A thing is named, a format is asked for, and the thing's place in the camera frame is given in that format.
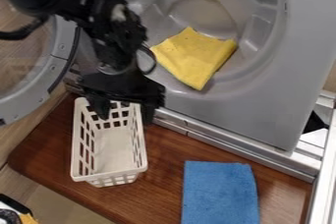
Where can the blue cloth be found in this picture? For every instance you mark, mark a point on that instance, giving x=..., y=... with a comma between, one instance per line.
x=219, y=193

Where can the white basket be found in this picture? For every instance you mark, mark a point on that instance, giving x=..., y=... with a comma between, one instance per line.
x=109, y=146

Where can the yellow cloth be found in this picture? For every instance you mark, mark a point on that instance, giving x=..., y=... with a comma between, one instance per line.
x=192, y=57

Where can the washing machine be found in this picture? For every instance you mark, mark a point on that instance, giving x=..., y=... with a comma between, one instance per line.
x=245, y=54

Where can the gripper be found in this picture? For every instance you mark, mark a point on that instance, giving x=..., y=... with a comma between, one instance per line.
x=120, y=85

